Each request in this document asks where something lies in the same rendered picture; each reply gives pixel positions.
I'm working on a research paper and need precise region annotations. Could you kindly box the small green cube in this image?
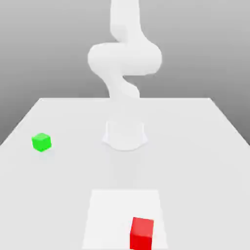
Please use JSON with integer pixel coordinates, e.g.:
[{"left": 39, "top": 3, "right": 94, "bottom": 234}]
[{"left": 31, "top": 132, "right": 52, "bottom": 153}]

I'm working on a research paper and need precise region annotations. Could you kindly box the small red cube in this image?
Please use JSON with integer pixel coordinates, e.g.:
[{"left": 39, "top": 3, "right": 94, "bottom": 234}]
[{"left": 129, "top": 216, "right": 155, "bottom": 250}]

